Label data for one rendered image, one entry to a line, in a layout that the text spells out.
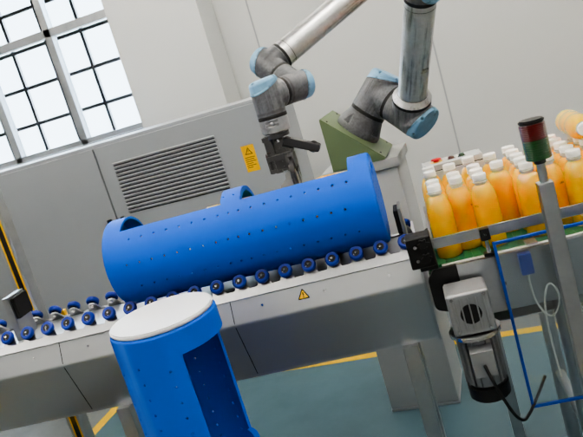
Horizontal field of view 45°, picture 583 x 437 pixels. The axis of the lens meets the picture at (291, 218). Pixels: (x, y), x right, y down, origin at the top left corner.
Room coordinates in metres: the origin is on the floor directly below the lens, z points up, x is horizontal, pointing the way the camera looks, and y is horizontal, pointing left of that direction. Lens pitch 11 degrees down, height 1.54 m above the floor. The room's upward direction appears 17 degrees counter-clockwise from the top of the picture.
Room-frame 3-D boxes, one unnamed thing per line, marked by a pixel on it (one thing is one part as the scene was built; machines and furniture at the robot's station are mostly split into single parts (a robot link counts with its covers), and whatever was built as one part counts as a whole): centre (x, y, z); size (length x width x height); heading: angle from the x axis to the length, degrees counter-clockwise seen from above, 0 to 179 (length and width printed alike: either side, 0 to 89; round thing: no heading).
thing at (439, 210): (1.98, -0.41, 1.00); 0.07 x 0.07 x 0.19
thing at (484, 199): (1.95, -0.54, 1.00); 0.07 x 0.07 x 0.19
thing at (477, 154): (2.37, -0.58, 1.05); 0.20 x 0.10 x 0.10; 79
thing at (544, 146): (1.70, -0.63, 1.18); 0.06 x 0.06 x 0.05
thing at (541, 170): (1.70, -0.63, 1.18); 0.06 x 0.06 x 0.16
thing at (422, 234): (1.93, -0.32, 0.95); 0.10 x 0.07 x 0.10; 169
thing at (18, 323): (2.39, 0.99, 1.00); 0.10 x 0.04 x 0.15; 169
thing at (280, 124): (2.17, -0.03, 1.39); 0.10 x 0.09 x 0.05; 169
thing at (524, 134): (1.70, -0.63, 1.23); 0.06 x 0.06 x 0.04
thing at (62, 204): (4.36, 0.90, 0.72); 2.15 x 0.54 x 1.45; 72
